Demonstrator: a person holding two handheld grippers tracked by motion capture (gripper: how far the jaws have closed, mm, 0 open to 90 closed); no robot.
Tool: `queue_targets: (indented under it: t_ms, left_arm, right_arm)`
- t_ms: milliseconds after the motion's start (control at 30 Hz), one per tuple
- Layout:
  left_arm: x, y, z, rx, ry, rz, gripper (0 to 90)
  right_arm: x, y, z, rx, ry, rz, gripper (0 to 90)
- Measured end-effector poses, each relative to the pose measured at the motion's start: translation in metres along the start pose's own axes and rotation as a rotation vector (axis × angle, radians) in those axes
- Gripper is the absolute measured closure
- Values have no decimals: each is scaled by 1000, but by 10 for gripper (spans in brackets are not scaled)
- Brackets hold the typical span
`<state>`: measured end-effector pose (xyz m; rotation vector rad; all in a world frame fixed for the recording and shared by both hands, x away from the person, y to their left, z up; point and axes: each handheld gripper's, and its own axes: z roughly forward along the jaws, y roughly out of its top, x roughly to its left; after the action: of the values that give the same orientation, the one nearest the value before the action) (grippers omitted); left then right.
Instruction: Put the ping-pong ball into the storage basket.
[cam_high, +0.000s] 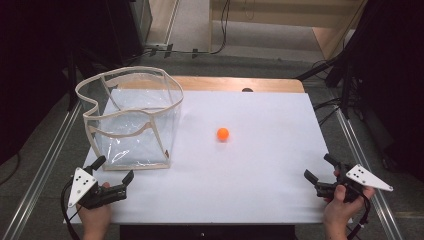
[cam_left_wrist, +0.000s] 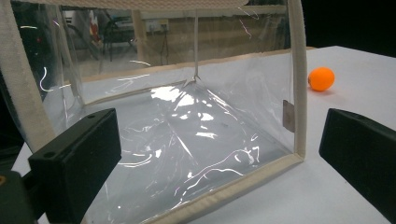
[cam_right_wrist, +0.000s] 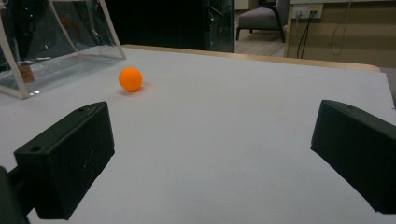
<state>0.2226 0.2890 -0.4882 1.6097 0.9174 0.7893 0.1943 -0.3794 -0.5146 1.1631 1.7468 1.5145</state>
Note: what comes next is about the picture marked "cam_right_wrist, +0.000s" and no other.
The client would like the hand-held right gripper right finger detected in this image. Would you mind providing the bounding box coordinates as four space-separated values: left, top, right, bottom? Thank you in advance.
310 99 396 215

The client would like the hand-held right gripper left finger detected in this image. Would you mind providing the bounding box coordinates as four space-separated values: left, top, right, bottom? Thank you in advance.
13 101 116 221

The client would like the orange ping-pong ball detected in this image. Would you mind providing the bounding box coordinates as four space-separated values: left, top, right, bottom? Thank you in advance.
118 66 144 93

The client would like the clear plastic bag white trim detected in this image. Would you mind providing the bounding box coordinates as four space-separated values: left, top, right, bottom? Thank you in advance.
0 0 127 100

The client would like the grey armchair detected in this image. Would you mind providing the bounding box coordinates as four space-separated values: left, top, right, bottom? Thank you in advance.
235 0 290 44

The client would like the dark glass partition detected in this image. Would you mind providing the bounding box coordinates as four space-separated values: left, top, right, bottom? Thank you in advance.
204 0 235 53

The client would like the white cable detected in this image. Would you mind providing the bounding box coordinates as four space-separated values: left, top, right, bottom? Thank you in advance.
330 0 353 54

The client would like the black power cable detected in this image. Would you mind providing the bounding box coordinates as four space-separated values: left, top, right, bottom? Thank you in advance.
296 10 316 60

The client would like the white wall power strip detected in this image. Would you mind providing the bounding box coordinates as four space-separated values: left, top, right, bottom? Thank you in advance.
291 3 324 21

